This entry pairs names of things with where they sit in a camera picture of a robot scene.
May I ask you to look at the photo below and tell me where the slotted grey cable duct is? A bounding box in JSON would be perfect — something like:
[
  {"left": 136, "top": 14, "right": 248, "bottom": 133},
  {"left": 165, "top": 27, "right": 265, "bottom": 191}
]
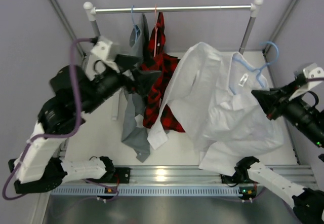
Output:
[{"left": 51, "top": 184, "right": 255, "bottom": 197}]

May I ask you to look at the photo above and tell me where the blue hanger with grey shirt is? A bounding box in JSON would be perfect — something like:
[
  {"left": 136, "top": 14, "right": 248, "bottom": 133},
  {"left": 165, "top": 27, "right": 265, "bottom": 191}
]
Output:
[{"left": 131, "top": 5, "right": 140, "bottom": 43}]

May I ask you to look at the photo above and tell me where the blue wire hanger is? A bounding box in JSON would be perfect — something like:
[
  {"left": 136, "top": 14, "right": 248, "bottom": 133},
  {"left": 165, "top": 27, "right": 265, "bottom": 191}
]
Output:
[{"left": 227, "top": 41, "right": 279, "bottom": 95}]

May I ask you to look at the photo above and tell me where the silver white clothes rack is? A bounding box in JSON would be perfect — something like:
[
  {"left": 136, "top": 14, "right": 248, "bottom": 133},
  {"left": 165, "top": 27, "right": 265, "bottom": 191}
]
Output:
[{"left": 83, "top": 0, "right": 264, "bottom": 120}]

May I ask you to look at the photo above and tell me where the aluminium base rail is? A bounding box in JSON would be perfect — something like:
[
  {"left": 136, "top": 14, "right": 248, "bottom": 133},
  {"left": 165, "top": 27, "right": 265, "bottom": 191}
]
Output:
[{"left": 54, "top": 147, "right": 317, "bottom": 185}]

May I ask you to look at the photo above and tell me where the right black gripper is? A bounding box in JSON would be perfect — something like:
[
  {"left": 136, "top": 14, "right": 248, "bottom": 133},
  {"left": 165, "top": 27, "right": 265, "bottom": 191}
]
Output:
[{"left": 251, "top": 80, "right": 324, "bottom": 147}]

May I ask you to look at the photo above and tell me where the pink hanger with plaid shirt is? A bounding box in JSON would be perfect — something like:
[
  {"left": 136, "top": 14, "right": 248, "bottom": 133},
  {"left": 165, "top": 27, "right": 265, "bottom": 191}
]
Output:
[{"left": 153, "top": 4, "right": 158, "bottom": 57}]

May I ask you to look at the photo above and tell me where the grey shirt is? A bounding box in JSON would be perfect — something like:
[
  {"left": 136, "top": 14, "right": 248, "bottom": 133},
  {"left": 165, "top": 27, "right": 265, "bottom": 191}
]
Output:
[{"left": 121, "top": 14, "right": 150, "bottom": 163}]

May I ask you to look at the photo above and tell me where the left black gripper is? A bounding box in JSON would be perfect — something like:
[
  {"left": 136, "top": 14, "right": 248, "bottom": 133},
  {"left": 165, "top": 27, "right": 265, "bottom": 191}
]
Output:
[{"left": 79, "top": 54, "right": 161, "bottom": 115}]

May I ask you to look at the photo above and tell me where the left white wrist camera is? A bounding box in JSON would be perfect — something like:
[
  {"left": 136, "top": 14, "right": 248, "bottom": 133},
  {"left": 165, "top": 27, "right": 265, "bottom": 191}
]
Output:
[{"left": 90, "top": 35, "right": 120, "bottom": 79}]

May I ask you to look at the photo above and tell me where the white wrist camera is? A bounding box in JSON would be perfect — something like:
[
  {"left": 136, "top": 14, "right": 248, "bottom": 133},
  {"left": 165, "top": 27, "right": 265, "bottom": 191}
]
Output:
[
  {"left": 90, "top": 35, "right": 120, "bottom": 79},
  {"left": 289, "top": 63, "right": 323, "bottom": 101}
]

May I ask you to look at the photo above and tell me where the red black plaid shirt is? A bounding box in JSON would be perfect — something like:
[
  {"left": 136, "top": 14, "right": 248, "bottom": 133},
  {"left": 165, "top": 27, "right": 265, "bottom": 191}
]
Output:
[{"left": 141, "top": 12, "right": 185, "bottom": 133}]

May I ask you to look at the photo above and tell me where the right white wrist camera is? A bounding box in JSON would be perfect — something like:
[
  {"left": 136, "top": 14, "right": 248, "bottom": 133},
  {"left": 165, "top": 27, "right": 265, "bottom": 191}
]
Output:
[{"left": 289, "top": 63, "right": 323, "bottom": 101}]

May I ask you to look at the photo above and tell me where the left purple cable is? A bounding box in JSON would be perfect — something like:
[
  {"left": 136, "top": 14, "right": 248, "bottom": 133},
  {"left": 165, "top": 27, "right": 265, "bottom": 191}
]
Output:
[{"left": 2, "top": 38, "right": 98, "bottom": 201}]

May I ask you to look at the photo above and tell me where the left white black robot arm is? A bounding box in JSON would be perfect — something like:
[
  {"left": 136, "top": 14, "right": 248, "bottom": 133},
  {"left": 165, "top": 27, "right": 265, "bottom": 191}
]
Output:
[{"left": 8, "top": 54, "right": 161, "bottom": 197}]

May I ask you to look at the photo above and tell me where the white shirt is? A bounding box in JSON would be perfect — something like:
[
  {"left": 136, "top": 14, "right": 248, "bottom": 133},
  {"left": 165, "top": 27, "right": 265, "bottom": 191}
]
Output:
[{"left": 161, "top": 42, "right": 285, "bottom": 176}]

